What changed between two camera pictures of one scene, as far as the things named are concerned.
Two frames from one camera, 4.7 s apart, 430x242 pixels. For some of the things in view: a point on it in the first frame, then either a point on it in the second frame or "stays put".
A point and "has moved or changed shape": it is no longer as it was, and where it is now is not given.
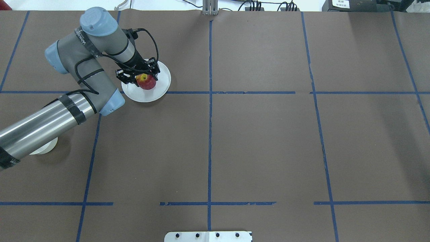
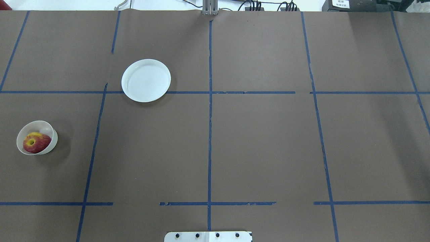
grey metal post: (210, 7) stays put
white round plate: (163, 85) stays put
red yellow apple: (146, 81) has moved or changed shape
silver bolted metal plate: (208, 236) stays put
